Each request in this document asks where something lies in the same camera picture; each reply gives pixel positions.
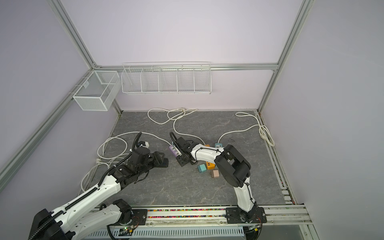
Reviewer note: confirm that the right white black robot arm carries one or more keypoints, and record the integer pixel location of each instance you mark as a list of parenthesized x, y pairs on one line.
[(234, 168)]

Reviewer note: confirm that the aluminium mounting rail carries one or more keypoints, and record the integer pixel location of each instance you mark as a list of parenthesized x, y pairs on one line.
[(197, 216)]

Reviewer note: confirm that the small white mesh basket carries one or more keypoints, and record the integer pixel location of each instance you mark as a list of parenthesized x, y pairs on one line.
[(98, 91)]

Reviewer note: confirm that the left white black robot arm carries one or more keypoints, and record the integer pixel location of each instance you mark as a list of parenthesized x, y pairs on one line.
[(115, 179)]

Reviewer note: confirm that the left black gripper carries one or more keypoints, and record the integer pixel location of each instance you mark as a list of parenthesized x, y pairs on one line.
[(156, 158)]

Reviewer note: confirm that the green plug from teal strip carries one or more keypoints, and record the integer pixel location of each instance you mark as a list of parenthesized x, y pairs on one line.
[(202, 168)]

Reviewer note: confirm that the orange power strip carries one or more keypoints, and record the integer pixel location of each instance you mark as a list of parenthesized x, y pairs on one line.
[(210, 166)]

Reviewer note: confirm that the long white wire basket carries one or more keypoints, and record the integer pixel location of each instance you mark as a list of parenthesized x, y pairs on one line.
[(167, 78)]

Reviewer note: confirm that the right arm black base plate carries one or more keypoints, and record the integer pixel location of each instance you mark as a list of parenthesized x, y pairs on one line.
[(238, 216)]

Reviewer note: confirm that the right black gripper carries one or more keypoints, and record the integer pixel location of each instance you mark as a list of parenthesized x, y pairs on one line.
[(181, 162)]

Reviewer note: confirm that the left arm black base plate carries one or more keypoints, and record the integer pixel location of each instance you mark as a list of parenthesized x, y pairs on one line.
[(136, 217)]

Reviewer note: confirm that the purple power strip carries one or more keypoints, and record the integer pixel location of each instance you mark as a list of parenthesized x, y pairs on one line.
[(174, 151)]

